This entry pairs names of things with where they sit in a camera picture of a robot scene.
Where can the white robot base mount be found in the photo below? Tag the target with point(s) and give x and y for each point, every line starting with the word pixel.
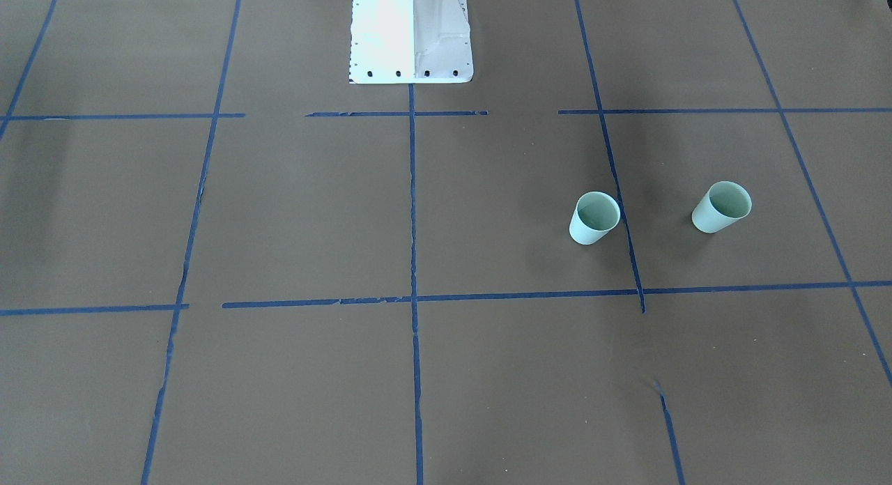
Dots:
pixel 410 41

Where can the light green cup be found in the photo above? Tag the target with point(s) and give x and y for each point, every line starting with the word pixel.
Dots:
pixel 723 204
pixel 595 214

